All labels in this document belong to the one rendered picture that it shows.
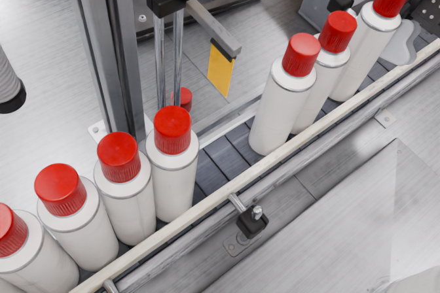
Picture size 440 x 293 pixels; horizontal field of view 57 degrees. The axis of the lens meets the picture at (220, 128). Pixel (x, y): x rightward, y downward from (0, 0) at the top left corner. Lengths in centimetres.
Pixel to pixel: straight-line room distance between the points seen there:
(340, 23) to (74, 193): 31
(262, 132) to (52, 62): 39
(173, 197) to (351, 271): 25
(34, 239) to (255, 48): 53
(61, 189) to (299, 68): 26
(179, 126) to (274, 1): 55
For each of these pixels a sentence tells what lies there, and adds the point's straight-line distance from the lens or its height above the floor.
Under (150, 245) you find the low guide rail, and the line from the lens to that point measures 48.
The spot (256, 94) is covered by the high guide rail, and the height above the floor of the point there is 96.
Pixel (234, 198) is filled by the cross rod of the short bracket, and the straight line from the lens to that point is 51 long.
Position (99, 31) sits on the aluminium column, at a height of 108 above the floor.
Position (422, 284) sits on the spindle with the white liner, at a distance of 45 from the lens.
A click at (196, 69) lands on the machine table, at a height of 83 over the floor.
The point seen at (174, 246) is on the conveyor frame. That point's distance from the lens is 52.
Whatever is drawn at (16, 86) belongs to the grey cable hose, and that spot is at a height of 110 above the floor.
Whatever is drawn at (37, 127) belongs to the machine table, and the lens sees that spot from 68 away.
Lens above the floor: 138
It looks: 58 degrees down
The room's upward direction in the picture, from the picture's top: 11 degrees clockwise
